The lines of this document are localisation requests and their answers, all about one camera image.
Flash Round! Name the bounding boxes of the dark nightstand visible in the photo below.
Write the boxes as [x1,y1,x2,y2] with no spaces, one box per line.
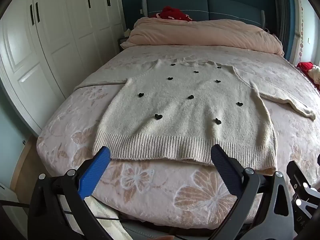
[117,37,131,53]

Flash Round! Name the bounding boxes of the pink duvet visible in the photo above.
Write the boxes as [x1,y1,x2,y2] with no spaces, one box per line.
[120,17,284,56]

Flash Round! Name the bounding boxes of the black cable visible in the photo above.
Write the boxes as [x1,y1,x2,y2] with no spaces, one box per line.
[0,199,31,208]

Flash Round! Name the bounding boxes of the cream sweater with black hearts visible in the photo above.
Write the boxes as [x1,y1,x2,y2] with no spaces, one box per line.
[75,58,316,169]

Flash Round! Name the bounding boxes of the red cloth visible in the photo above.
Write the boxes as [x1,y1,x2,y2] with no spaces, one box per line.
[156,6,193,22]

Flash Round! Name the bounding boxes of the cream plush item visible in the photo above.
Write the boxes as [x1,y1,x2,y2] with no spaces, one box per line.
[307,65,320,91]

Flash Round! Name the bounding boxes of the white wardrobe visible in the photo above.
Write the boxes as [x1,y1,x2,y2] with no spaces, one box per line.
[0,0,126,130]

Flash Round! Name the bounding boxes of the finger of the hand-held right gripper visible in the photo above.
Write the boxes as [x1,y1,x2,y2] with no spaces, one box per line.
[286,160,320,205]

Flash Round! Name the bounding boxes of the cream blanket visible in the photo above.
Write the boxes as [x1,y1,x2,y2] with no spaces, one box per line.
[71,196,134,240]

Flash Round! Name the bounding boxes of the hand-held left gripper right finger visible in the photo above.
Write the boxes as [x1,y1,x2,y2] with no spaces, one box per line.
[210,144,294,240]

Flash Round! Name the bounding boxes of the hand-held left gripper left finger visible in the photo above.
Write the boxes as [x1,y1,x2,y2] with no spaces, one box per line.
[27,146,111,240]

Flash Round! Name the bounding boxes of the grey curtain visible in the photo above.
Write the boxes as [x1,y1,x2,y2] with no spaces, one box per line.
[271,0,296,58]

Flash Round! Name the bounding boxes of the blue padded headboard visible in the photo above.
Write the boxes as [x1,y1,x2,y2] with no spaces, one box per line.
[141,0,266,23]

